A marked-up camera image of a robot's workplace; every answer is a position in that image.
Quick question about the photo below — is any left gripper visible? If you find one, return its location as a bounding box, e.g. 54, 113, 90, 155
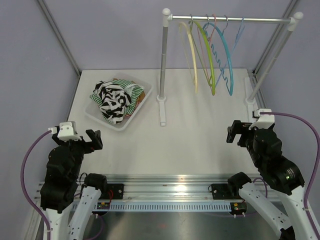
53, 128, 102, 180

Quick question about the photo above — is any black white striped tank top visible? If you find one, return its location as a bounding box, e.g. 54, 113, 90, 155
90, 78, 132, 125

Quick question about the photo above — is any green hanger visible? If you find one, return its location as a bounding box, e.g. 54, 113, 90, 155
191, 20, 216, 96

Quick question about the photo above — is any pink hanger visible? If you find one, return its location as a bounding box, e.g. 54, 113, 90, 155
197, 13, 218, 86

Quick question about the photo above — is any green striped tank top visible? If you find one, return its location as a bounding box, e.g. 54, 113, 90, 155
89, 78, 145, 123

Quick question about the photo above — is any brown tank top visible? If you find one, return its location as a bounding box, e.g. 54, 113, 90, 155
113, 78, 146, 104

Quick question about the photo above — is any light blue hanger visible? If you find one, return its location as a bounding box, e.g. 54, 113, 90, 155
215, 18, 245, 87

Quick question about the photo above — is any cream hanger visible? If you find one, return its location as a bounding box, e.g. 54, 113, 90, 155
178, 21, 199, 94

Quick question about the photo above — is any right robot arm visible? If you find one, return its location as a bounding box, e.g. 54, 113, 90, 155
226, 120, 320, 240

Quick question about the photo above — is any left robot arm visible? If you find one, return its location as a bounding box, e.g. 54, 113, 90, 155
40, 129, 108, 240

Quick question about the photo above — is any white plastic basket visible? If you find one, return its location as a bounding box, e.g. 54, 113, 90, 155
84, 73, 153, 131

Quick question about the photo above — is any clothes rack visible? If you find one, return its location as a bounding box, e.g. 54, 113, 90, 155
156, 8, 304, 127

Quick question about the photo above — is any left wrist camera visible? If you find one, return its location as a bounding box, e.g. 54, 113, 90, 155
48, 121, 82, 142

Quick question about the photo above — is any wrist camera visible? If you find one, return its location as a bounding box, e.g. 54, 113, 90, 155
48, 121, 82, 142
249, 108, 275, 130

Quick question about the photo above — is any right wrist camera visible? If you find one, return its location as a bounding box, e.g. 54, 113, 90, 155
249, 108, 275, 130

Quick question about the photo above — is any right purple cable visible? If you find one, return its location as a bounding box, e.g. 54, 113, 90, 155
259, 111, 320, 236

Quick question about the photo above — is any aluminium rail base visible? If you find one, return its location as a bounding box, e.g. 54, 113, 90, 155
37, 173, 288, 213

